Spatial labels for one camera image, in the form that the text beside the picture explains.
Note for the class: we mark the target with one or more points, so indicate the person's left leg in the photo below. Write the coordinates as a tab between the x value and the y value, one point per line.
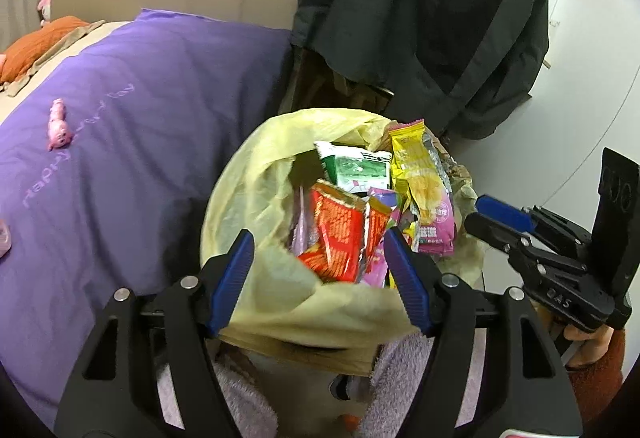
240	403

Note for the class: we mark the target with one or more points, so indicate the purple blanket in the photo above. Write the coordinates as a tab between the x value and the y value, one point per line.
150	143

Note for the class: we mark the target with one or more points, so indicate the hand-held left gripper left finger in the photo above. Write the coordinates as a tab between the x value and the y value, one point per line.
230	288

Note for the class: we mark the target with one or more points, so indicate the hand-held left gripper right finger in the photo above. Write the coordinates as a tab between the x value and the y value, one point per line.
407	288

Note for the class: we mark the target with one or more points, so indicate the brown chair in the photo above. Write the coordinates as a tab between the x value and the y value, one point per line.
325	83

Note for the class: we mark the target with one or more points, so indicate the dark green jacket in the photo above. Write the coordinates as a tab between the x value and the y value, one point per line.
425	18

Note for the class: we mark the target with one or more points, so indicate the yellow pink chip packet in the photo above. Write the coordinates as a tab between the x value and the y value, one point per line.
422	183

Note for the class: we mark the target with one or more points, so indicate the beige crumpled cloth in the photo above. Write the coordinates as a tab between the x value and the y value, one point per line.
75	36

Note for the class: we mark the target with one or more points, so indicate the green white packet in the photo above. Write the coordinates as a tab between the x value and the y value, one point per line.
357	168

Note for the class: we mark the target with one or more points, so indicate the person's right leg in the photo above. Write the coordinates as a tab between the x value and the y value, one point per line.
405	378

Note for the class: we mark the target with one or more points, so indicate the pink caterpillar toy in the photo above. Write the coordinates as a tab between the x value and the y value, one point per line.
59	131

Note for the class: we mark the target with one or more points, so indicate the beige bed sheet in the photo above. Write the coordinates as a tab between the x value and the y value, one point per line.
20	103

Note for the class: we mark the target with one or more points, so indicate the red gold snack wrapper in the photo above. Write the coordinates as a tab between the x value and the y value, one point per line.
335	233

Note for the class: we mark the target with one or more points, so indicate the yellow plastic bag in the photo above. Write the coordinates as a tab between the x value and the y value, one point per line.
300	308

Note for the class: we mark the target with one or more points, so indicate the person's right hand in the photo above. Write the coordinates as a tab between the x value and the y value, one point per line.
585	345

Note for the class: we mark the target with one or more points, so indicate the person's leg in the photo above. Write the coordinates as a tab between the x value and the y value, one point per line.
405	378
240	403

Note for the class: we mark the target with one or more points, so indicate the pink plush toy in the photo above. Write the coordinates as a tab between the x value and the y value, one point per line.
45	8

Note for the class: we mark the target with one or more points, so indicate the person's right forearm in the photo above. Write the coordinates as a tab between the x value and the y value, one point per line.
600	388

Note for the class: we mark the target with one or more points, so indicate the orange pillow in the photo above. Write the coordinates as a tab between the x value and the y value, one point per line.
40	46

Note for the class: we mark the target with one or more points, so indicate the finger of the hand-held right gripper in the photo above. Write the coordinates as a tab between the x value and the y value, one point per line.
492	230
502	212

